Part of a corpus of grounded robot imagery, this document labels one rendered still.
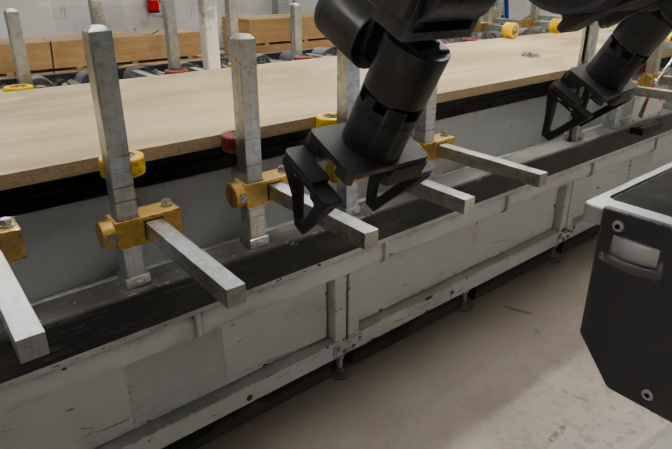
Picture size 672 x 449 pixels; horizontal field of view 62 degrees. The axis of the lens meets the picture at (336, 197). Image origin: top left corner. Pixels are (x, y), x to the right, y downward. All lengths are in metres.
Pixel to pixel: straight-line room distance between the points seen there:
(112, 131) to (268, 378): 0.94
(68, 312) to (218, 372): 0.65
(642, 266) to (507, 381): 1.50
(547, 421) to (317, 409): 0.68
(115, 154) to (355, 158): 0.56
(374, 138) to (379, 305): 1.45
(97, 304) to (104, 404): 0.50
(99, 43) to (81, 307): 0.43
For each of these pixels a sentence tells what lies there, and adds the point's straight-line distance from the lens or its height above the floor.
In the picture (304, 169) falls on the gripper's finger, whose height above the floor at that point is 1.06.
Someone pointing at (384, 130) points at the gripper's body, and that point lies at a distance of 0.47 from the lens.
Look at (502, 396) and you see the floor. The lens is 1.91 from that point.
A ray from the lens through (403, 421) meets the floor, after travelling 1.78.
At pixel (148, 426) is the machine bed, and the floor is 0.17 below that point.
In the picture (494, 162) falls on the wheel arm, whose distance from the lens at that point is 1.33.
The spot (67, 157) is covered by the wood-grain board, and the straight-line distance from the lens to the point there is 1.16.
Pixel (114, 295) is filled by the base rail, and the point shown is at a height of 0.70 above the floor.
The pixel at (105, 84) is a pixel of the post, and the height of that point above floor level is 1.06.
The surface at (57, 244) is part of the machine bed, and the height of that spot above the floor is 0.72.
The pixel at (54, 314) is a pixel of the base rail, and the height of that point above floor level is 0.70.
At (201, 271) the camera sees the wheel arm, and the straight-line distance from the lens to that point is 0.84.
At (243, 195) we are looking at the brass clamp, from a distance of 1.09.
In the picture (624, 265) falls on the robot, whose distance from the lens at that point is 0.49.
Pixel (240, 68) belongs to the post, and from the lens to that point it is 1.04.
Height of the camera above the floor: 1.22
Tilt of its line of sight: 22 degrees down
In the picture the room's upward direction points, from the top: straight up
